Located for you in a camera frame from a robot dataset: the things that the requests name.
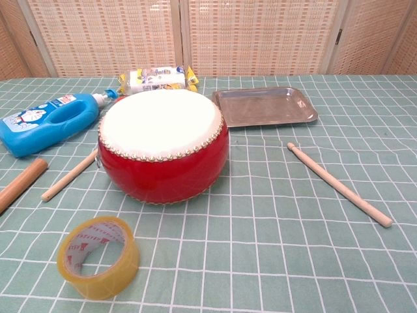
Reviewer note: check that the wooden drumstick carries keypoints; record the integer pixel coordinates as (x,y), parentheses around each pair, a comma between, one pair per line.
(339,184)
(68,176)

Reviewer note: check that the red drum white skin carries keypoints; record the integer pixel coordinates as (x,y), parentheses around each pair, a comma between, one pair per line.
(163,172)

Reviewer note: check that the stainless steel tray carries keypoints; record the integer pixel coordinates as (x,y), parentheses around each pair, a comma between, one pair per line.
(260,107)

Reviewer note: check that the white yellow tissue pack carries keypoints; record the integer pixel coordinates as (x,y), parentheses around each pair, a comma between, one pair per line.
(156,80)

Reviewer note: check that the green checked tablecloth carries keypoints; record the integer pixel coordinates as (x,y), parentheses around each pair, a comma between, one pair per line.
(260,244)

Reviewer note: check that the bamboo folding screen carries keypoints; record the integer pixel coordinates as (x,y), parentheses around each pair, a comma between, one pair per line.
(97,36)

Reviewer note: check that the clear packing tape roll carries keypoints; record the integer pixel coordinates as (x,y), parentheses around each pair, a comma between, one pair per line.
(97,287)

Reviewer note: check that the blue detergent pump bottle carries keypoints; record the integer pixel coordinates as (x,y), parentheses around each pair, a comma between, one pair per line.
(32,130)

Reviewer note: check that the thick wooden rolling pin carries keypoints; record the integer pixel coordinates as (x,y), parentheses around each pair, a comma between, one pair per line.
(23,179)

